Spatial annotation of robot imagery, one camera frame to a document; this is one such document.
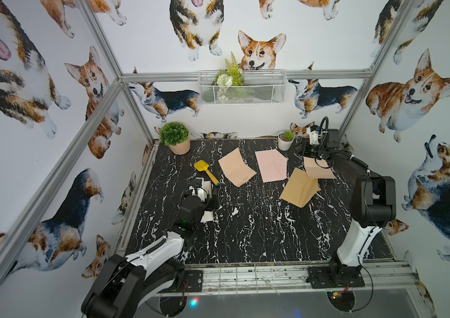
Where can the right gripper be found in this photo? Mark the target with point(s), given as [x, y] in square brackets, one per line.
[306, 146]

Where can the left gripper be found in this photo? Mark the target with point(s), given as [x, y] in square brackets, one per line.
[211, 200]

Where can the white envelope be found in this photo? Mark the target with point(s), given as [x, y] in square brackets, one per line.
[207, 216]

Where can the cream letter paper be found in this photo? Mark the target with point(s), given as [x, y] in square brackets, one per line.
[318, 169]

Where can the brown kraft envelope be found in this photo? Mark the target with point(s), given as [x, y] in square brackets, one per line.
[300, 189]

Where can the pink envelope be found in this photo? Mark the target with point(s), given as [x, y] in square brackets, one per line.
[272, 165]

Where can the pink lined letter paper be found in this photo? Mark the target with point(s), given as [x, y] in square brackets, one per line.
[235, 169]

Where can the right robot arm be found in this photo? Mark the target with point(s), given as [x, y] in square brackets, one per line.
[371, 207]

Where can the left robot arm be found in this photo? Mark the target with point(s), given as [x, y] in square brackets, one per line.
[127, 282]

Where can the small plant in white pot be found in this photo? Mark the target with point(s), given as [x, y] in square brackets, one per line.
[285, 140]

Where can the yellow toy shovel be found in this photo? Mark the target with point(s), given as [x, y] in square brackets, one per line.
[202, 166]

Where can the green plant in terracotta pot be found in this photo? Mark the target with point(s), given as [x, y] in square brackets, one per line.
[175, 136]

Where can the fern and white flower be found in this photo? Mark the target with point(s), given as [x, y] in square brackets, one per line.
[229, 77]

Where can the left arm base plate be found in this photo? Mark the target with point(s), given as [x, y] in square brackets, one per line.
[188, 281]

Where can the white wire wall basket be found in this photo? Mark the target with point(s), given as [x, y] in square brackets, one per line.
[256, 87]

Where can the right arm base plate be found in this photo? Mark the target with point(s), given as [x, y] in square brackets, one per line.
[325, 277]

